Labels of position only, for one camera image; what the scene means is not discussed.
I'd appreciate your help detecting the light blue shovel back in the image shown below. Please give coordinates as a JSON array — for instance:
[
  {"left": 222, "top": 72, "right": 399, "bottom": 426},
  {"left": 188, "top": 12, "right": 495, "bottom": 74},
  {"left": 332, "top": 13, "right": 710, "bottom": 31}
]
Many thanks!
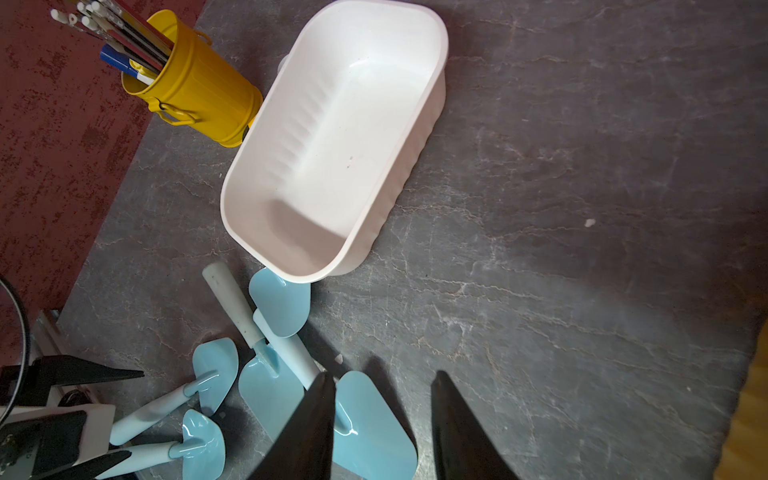
[{"left": 248, "top": 268, "right": 311, "bottom": 338}]

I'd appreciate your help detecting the yellow cup with pens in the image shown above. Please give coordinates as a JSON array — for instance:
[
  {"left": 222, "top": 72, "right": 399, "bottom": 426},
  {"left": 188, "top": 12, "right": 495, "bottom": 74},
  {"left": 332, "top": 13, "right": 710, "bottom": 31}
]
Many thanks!
[{"left": 50, "top": 1, "right": 263, "bottom": 148}]

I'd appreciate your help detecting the yellow storage box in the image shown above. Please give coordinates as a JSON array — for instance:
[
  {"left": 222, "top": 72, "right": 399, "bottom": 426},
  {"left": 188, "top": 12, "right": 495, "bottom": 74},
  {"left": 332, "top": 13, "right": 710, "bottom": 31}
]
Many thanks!
[{"left": 713, "top": 324, "right": 767, "bottom": 479}]

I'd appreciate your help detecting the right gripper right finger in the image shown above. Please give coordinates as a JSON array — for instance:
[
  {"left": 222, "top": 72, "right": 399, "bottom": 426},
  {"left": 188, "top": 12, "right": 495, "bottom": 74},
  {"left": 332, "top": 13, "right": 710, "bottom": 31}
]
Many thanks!
[{"left": 431, "top": 370, "right": 519, "bottom": 480}]

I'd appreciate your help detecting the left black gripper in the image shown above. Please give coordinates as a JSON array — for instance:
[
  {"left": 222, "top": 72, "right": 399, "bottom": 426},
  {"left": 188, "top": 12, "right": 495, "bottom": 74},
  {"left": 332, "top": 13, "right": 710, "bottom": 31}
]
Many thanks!
[{"left": 1, "top": 355, "right": 145, "bottom": 480}]

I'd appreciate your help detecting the light blue shovel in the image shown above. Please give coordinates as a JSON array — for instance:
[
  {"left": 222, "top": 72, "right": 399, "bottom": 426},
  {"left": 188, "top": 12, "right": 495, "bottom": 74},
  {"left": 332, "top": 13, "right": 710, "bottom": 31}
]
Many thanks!
[
  {"left": 248, "top": 268, "right": 311, "bottom": 338},
  {"left": 96, "top": 410, "right": 226, "bottom": 480},
  {"left": 109, "top": 338, "right": 239, "bottom": 446},
  {"left": 202, "top": 261, "right": 305, "bottom": 440},
  {"left": 253, "top": 309, "right": 418, "bottom": 479}
]

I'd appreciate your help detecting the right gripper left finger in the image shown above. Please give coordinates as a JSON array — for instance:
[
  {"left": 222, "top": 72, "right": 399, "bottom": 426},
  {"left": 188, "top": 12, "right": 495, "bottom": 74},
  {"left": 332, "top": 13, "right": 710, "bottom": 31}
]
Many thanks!
[{"left": 248, "top": 372, "right": 336, "bottom": 479}]

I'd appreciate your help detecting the white storage box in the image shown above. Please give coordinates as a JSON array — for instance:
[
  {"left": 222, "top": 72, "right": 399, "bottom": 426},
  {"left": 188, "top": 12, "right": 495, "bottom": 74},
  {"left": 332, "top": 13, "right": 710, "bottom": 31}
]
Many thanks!
[{"left": 220, "top": 1, "right": 449, "bottom": 283}]

